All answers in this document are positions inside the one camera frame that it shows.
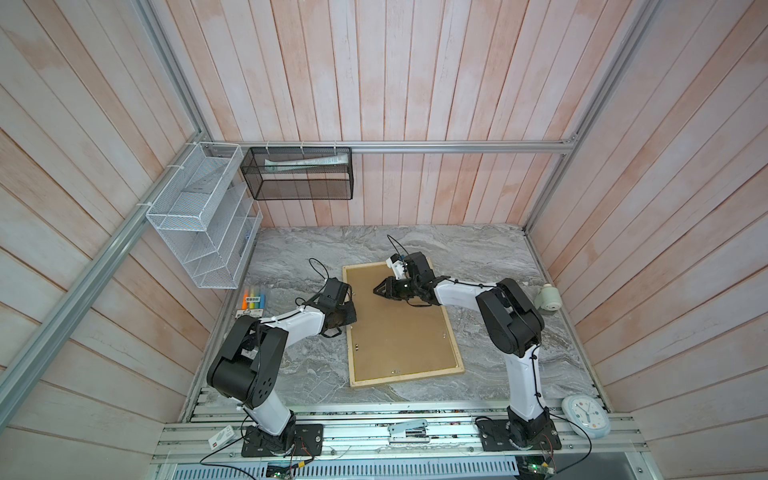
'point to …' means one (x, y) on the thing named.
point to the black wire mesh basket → (299, 172)
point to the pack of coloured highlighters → (253, 303)
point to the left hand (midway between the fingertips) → (351, 318)
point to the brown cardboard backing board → (390, 336)
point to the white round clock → (588, 414)
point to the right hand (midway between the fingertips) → (374, 291)
